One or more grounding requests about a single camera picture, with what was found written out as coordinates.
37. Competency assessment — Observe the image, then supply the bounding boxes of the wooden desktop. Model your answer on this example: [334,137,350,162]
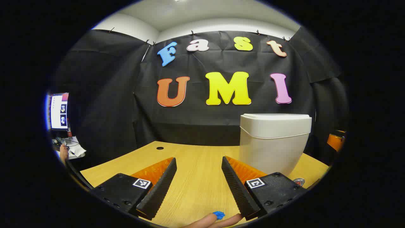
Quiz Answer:
[80,141,330,228]

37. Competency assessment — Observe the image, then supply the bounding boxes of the white desktop garbage bin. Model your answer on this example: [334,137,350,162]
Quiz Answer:
[238,113,313,177]

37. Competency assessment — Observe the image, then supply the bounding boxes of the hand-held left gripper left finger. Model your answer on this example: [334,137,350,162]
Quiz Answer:
[92,157,178,221]

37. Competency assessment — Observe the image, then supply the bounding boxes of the white papers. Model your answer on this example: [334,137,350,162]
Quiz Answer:
[62,136,86,159]

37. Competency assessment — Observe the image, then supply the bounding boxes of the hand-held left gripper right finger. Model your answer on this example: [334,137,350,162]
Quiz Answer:
[221,156,307,221]

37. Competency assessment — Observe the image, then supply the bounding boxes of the computer monitor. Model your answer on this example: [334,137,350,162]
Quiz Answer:
[47,92,70,131]

